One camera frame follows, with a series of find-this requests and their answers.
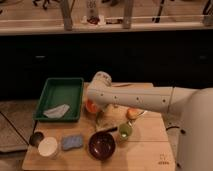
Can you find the white cup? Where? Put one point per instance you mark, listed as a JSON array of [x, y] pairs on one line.
[[48, 147]]

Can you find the blue sponge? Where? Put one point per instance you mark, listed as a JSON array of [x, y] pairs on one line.
[[72, 141]]

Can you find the dark maroon bowl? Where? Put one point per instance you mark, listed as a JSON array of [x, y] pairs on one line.
[[101, 145]]

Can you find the metal spoon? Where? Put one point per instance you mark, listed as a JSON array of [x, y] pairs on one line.
[[140, 115]]

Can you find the green cup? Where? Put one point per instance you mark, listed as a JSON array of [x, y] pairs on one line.
[[125, 131]]

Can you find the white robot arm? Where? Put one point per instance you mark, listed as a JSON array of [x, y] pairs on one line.
[[195, 143]]

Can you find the orange red bowl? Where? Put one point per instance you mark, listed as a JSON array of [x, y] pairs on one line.
[[91, 107]]

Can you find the white cloth in tray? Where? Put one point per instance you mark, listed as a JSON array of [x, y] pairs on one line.
[[57, 112]]

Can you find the green pepper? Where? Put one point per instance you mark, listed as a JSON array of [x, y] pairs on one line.
[[99, 120]]

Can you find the wooden block with knife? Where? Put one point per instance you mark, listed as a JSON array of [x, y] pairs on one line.
[[109, 125]]

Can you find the orange apple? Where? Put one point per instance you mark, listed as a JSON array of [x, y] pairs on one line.
[[132, 113]]

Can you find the green plastic tray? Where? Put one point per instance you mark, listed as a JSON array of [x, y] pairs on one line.
[[58, 92]]

